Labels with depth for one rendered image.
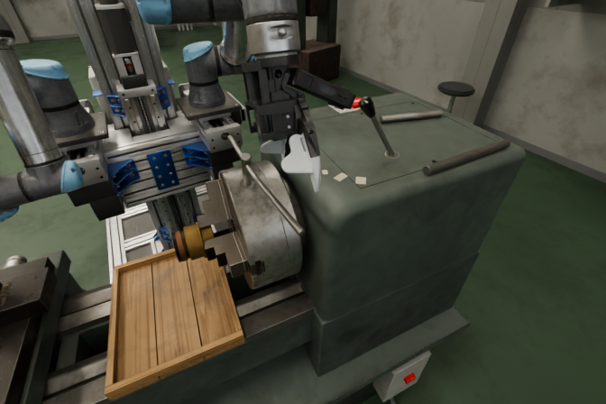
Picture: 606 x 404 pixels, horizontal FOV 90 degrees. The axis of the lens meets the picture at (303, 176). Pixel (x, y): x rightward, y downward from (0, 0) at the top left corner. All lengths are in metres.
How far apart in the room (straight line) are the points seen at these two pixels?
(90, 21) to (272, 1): 1.03
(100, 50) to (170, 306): 0.96
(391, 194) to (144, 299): 0.72
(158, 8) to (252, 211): 0.40
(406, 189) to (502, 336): 1.55
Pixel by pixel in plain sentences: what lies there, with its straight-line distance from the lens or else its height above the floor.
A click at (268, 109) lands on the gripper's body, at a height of 1.47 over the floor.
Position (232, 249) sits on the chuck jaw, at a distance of 0.73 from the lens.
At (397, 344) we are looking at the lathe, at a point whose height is 0.54.
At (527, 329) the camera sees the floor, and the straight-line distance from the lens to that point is 2.23.
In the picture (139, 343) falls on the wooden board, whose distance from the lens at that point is 0.93.
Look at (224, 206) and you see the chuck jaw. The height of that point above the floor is 1.14.
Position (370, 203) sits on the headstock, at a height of 1.25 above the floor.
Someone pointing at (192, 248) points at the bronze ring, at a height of 1.10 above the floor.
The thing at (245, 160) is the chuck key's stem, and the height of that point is 1.31.
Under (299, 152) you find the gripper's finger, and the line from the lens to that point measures 0.46.
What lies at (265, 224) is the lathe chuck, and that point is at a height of 1.18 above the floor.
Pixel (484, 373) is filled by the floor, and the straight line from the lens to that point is 1.98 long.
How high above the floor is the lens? 1.64
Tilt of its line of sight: 35 degrees down
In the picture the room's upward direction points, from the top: straight up
